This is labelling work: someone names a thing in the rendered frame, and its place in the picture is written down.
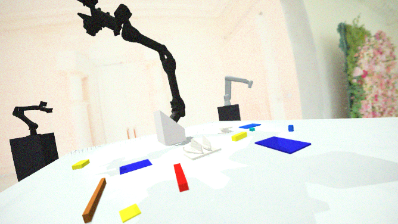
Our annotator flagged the red rectangular bar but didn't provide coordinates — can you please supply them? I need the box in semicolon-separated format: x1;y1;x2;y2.
174;163;189;192

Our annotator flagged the orange-brown long bar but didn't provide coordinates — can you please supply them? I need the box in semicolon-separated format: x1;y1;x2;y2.
82;178;106;223

